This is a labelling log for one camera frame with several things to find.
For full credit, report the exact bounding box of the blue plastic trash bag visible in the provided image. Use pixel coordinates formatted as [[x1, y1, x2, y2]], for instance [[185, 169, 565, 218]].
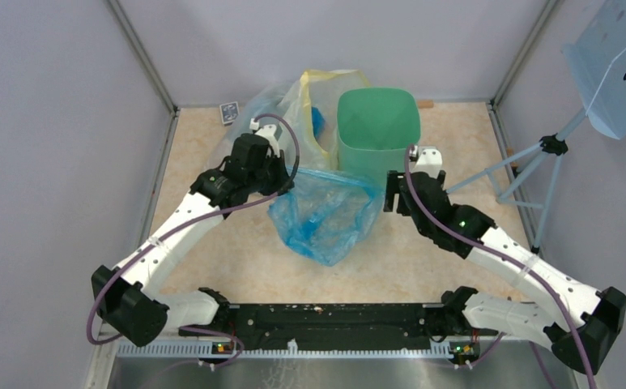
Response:
[[267, 168, 384, 267]]

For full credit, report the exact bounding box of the clear yellow-trimmed trash bag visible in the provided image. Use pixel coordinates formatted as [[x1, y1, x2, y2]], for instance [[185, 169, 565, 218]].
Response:
[[205, 70, 370, 170]]

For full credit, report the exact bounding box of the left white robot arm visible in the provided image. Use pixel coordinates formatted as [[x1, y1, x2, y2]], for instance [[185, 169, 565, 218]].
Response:
[[87, 125, 293, 347]]

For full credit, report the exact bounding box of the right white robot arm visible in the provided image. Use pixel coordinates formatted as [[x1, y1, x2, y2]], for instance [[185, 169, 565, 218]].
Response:
[[384, 170, 626, 374]]

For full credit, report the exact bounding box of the green plastic trash bin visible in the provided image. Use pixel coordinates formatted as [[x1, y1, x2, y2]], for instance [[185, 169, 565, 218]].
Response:
[[337, 88, 421, 186]]

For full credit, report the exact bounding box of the small wooden block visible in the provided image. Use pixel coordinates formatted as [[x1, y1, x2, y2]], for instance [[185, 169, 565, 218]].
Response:
[[416, 100, 434, 109]]

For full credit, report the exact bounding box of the light blue tripod stand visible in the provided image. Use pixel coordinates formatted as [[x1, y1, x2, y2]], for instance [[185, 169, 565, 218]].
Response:
[[447, 108, 587, 254]]

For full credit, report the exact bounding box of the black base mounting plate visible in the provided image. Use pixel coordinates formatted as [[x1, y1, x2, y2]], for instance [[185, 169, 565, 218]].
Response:
[[206, 303, 495, 352]]

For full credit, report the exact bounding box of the light blue perforated lamp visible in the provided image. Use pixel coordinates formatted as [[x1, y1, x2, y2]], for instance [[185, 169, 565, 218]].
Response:
[[563, 1, 626, 140]]

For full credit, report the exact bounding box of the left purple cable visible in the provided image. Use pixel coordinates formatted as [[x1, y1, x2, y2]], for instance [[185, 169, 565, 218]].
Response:
[[86, 113, 300, 346]]

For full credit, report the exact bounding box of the white toothed cable rail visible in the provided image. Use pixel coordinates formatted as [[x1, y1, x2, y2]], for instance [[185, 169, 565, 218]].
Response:
[[117, 340, 453, 359]]

